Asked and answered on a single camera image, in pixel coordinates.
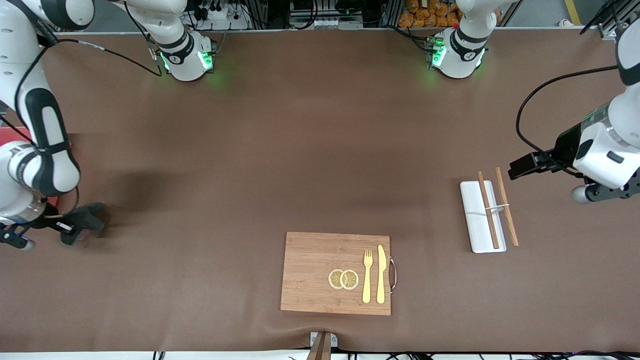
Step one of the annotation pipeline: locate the white rectangular tray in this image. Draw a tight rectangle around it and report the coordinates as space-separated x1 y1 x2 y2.
460 180 507 254

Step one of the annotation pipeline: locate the pink plastic box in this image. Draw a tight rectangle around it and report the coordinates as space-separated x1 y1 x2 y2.
0 126 71 207

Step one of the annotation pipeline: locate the orange snack pile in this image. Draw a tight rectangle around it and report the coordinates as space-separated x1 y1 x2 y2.
398 0 463 28

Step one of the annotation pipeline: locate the yellow knife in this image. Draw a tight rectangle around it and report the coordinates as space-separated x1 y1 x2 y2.
376 244 387 305

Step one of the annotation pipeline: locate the yellow fork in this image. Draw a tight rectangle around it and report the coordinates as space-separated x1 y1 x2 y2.
362 249 374 304

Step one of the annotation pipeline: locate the wooden cutting board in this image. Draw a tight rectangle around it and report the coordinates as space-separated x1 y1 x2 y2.
280 231 397 317

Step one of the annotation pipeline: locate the white power strip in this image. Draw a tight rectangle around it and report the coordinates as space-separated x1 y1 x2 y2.
197 0 251 31

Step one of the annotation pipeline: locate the black electronics box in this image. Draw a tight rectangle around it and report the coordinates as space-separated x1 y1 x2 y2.
291 0 341 18

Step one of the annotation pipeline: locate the brown wooden bar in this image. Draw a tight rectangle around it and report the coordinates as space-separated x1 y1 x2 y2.
306 332 332 360

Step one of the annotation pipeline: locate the aluminium frame post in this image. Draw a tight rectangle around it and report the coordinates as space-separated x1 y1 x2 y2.
580 0 626 41

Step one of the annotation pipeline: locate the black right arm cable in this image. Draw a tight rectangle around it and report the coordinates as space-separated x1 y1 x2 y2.
14 20 164 151

